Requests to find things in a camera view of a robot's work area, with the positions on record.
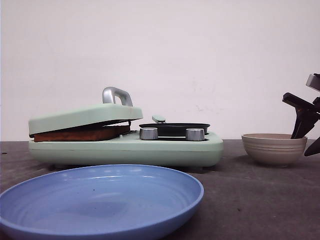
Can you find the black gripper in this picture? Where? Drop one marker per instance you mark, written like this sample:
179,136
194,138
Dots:
306,117

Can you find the beige ribbed bowl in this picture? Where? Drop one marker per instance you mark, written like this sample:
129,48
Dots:
274,149

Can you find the white bread slice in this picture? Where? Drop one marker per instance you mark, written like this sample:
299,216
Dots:
83,134

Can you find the mint green sandwich maker lid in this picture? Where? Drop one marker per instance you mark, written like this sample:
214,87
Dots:
116,107

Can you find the mint green breakfast maker base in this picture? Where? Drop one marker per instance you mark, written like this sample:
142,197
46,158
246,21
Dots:
130,149

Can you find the right silver control knob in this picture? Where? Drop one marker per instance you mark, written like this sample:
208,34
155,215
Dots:
195,134

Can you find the silver control knob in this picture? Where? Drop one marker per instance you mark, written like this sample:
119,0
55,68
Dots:
195,134
148,133

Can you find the left silver control knob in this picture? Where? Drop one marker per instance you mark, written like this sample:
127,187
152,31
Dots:
148,133

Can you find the blue plate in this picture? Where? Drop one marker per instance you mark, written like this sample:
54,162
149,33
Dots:
104,202

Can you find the black frying pan green handle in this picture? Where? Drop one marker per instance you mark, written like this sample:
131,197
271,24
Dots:
170,129

